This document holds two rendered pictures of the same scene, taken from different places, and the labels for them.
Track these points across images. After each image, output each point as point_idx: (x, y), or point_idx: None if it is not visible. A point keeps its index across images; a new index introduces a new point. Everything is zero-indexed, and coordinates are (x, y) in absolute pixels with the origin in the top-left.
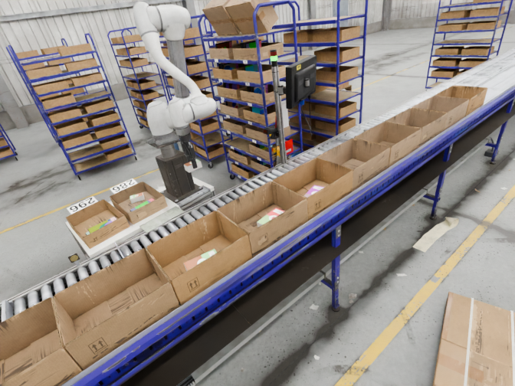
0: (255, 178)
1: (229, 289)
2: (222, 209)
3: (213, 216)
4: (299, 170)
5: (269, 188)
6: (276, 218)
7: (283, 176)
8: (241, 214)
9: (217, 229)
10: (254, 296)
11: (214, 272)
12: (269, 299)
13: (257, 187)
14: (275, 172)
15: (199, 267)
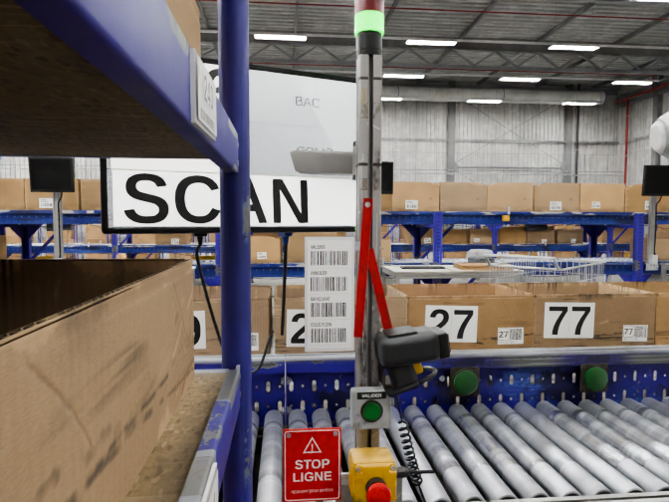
0: (539, 499)
1: None
2: (644, 298)
3: (663, 302)
4: (460, 305)
5: (542, 308)
6: (555, 284)
7: (503, 300)
8: (610, 330)
9: (661, 331)
10: (604, 398)
11: None
12: (582, 392)
13: (545, 461)
14: (442, 487)
15: (667, 286)
